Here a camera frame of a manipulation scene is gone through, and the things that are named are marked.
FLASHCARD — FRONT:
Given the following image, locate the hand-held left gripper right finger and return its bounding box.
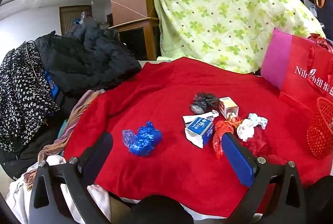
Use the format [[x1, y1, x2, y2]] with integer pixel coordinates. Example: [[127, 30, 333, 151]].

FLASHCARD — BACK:
[[222, 132, 307, 224]]

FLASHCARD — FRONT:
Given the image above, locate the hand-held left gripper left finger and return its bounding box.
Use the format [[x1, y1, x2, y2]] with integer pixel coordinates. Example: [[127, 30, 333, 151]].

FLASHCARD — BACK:
[[28, 132, 114, 224]]

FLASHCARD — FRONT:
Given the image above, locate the red paper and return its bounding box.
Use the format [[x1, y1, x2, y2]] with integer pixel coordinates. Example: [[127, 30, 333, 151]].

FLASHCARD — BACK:
[[245, 137, 268, 157]]

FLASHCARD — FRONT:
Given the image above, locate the red plastic bag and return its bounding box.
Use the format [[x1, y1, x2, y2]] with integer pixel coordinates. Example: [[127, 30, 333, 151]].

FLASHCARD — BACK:
[[212, 120, 235, 159]]

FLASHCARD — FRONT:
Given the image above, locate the white tissue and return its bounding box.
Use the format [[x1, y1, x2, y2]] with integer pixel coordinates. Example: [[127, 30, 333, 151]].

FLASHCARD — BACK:
[[237, 113, 268, 142]]

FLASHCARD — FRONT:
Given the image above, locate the orange wrapper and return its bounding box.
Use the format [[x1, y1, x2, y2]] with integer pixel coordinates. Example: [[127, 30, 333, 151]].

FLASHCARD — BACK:
[[227, 114, 244, 126]]

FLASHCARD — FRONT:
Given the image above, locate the blue white carton box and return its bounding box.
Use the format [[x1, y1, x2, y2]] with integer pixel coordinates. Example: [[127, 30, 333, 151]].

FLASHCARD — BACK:
[[182, 114, 215, 149]]

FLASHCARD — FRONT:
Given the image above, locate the blue plastic bag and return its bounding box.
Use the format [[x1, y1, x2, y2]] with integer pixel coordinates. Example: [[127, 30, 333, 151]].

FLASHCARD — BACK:
[[122, 121, 163, 157]]

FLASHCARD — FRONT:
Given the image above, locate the long white box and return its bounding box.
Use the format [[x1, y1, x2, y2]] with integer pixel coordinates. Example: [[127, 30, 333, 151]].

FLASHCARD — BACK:
[[200, 110, 220, 120]]

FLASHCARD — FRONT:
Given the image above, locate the white orange carton box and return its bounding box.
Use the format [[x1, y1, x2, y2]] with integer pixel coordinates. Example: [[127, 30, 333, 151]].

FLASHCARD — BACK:
[[218, 97, 239, 120]]

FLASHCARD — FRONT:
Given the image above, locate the black plastic bag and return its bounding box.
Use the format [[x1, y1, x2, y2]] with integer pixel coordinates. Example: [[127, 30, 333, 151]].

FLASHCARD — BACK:
[[189, 92, 220, 114]]

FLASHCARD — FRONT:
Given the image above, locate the red plastic mesh basket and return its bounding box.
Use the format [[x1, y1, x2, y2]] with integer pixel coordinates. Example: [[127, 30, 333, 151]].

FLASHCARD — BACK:
[[306, 97, 333, 160]]

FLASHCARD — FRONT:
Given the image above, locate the striped scarf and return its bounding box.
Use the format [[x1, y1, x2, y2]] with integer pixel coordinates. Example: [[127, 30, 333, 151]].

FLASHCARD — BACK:
[[38, 90, 104, 162]]

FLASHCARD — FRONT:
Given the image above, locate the red fleece blanket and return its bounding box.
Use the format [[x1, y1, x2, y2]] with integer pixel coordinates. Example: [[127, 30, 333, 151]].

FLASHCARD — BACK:
[[63, 57, 333, 219]]

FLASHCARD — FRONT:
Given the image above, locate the black puffer jacket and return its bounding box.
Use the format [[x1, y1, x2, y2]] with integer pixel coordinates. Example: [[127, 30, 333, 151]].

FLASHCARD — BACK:
[[35, 24, 142, 96]]

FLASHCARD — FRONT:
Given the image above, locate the white cloth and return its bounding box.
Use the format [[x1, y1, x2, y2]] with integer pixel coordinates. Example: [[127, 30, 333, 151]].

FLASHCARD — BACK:
[[5, 155, 111, 224]]

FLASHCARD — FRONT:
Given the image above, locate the black floral jacket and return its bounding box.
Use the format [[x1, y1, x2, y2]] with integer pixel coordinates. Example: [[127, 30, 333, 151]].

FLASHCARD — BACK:
[[0, 41, 60, 145]]

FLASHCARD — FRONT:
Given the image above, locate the wooden cabinet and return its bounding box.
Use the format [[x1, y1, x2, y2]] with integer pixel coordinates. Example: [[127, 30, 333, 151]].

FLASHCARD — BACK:
[[108, 17, 160, 61]]

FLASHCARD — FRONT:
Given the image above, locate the red paper gift bag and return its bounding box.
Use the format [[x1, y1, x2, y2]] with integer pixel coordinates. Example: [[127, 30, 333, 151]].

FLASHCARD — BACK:
[[261, 28, 333, 115]]

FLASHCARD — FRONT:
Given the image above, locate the brown door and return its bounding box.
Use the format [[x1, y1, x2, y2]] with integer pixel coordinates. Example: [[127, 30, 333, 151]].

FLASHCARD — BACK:
[[59, 5, 93, 36]]

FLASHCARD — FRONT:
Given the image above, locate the green clover print quilt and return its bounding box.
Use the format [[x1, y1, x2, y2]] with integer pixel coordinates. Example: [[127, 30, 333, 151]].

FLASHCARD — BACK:
[[153, 0, 327, 74]]

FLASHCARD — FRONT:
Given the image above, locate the red ribbon decoration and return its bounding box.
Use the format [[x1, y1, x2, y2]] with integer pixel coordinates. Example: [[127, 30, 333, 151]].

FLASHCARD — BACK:
[[308, 33, 333, 53]]

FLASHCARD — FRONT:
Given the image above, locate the navy bag with orange handles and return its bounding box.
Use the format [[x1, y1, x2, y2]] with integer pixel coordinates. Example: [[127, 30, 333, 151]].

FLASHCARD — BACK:
[[309, 0, 333, 32]]

